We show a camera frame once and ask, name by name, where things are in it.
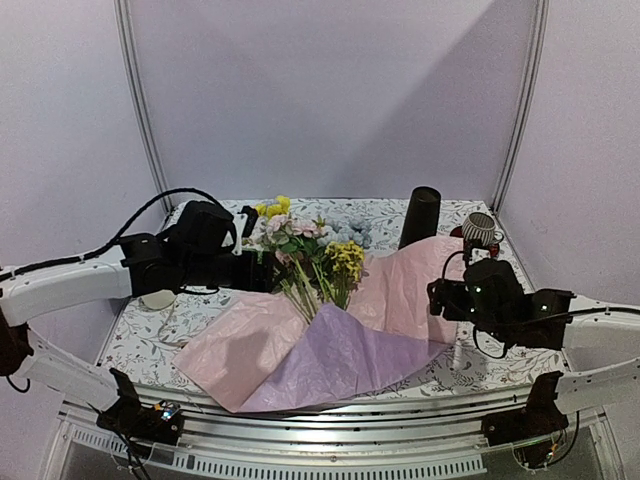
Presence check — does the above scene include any pink wrapping paper sheet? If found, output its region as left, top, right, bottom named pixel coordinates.
left=173, top=236, right=464, bottom=413

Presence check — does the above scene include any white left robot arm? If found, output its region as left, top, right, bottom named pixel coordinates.
left=1, top=200, right=269, bottom=434

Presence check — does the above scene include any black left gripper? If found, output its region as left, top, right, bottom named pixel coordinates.
left=181, top=250, right=289, bottom=292

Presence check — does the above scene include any red round saucer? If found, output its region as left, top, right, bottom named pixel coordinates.
left=449, top=226, right=504, bottom=258

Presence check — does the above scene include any left aluminium frame post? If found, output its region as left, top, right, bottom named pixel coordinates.
left=114, top=0, right=169, bottom=193

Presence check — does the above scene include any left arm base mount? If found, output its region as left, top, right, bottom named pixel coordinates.
left=96, top=368, right=184, bottom=446

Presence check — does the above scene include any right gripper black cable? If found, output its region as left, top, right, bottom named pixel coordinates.
left=429, top=249, right=640, bottom=359

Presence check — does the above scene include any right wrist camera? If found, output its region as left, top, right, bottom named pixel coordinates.
left=462, top=240, right=493, bottom=267

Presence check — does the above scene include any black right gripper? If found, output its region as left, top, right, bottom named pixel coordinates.
left=427, top=278, right=512, bottom=343

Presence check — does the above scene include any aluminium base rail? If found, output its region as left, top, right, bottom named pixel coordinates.
left=52, top=382, right=616, bottom=480

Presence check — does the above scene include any tall black vase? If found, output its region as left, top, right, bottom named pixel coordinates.
left=398, top=186, right=441, bottom=249

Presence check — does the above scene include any striped ceramic cup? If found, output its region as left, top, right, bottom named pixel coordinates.
left=462, top=212, right=500, bottom=245

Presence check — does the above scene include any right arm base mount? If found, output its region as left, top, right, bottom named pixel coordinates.
left=481, top=371, right=569, bottom=470

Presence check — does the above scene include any aluminium frame post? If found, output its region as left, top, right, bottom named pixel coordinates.
left=114, top=0, right=169, bottom=193
left=490, top=0, right=550, bottom=217

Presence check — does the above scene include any flower bouquet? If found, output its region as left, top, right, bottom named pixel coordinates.
left=241, top=196, right=459, bottom=412

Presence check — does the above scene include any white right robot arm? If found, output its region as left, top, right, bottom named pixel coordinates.
left=427, top=258, right=639, bottom=436

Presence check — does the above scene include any right aluminium frame post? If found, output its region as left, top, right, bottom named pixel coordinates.
left=490, top=0, right=550, bottom=217

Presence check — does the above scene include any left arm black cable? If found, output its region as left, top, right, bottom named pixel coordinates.
left=0, top=187, right=224, bottom=281

